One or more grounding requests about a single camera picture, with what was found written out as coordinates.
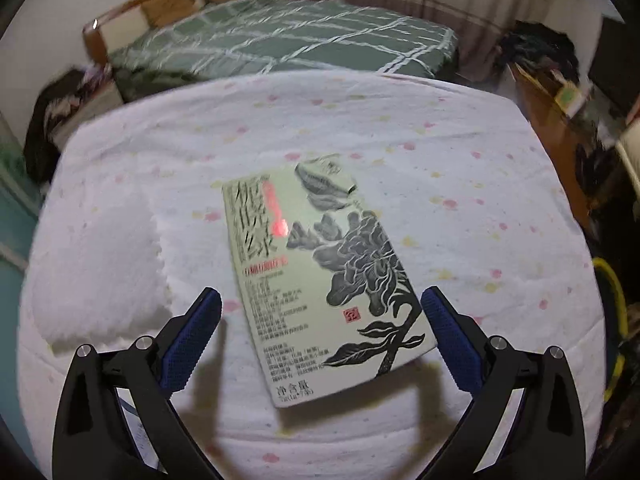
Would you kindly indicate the green flat box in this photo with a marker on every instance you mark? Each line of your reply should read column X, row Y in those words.
column 567, row 100

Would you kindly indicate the dark clothes heap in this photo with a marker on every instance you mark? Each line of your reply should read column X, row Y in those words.
column 55, row 115

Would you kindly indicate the green plaid bedding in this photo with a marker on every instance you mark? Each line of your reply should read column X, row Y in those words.
column 300, row 35

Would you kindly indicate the wooden desk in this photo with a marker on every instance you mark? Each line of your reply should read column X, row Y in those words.
column 550, row 145

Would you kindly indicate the black monitor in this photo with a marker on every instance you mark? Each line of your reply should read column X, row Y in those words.
column 612, row 65

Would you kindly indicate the pile of dark clothes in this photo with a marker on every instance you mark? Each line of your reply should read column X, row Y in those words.
column 540, row 47

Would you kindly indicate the white crumpled cloth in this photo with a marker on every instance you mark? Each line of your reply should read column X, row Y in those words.
column 100, row 270

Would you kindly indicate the yellow hoop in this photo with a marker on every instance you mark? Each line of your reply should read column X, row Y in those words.
column 619, row 305

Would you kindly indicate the wooden headboard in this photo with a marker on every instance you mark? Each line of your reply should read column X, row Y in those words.
column 115, row 20

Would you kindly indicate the pale striped curtain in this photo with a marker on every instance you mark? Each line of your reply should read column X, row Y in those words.
column 425, row 0

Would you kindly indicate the pale green flower print box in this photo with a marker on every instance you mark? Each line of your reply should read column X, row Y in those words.
column 310, row 310

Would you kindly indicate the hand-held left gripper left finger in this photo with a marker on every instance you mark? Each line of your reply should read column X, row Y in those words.
column 192, row 345

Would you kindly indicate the white spotted tablecloth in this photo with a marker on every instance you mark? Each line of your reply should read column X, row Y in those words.
column 450, row 160

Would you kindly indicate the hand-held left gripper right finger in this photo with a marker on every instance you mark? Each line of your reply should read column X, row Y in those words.
column 452, row 340

